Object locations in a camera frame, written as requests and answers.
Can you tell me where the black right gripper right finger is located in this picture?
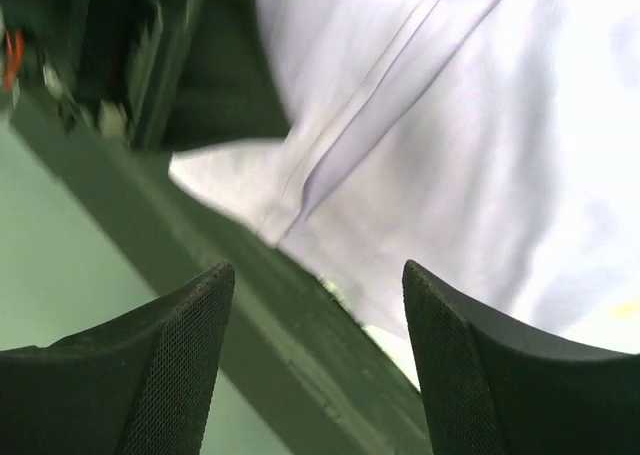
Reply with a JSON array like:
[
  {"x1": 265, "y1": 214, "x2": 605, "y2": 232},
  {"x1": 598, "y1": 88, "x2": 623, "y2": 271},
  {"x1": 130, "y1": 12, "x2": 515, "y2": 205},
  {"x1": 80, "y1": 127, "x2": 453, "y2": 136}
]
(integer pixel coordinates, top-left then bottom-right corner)
[{"x1": 402, "y1": 261, "x2": 639, "y2": 455}]

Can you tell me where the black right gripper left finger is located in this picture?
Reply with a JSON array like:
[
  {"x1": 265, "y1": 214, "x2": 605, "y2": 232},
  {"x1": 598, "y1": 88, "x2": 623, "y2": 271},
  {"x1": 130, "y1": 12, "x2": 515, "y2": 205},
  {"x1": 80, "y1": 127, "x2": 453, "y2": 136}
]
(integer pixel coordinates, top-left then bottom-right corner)
[{"x1": 1, "y1": 264, "x2": 235, "y2": 455}]

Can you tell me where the purple polo shirt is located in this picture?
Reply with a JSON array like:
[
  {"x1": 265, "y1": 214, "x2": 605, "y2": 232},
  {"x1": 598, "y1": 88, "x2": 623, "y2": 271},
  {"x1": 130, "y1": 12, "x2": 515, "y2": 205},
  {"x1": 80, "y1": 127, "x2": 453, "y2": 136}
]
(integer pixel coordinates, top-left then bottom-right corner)
[{"x1": 169, "y1": 0, "x2": 639, "y2": 354}]

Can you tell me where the floral patterned table mat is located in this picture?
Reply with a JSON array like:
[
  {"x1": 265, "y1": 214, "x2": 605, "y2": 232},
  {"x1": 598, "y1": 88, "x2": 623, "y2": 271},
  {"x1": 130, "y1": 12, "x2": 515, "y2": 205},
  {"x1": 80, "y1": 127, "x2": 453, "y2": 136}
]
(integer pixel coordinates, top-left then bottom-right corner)
[{"x1": 363, "y1": 298, "x2": 639, "y2": 390}]

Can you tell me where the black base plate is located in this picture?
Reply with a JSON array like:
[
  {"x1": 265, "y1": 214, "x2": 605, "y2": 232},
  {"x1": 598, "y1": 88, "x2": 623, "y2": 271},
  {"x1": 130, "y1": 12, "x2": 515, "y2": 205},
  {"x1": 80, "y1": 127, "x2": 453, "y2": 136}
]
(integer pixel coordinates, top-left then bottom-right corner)
[{"x1": 12, "y1": 0, "x2": 431, "y2": 454}]

